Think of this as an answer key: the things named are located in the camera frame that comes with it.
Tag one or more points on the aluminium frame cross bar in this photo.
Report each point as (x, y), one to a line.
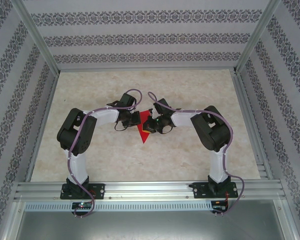
(145, 69)

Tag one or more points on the grey metal sheet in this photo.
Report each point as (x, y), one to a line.
(150, 225)

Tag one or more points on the aluminium frame post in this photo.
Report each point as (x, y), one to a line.
(255, 37)
(38, 37)

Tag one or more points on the aluminium mounting rail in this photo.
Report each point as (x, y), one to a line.
(145, 190)

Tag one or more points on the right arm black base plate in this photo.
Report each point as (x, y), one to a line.
(200, 190)

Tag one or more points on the red paper sheet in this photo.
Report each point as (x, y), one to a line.
(143, 138)

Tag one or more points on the aluminium table side rail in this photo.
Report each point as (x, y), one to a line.
(243, 100)
(45, 112)

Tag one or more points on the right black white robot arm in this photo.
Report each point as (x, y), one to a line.
(212, 130)

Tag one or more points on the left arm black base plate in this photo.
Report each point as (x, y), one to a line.
(100, 191)

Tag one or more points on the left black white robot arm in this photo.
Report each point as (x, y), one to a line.
(76, 132)

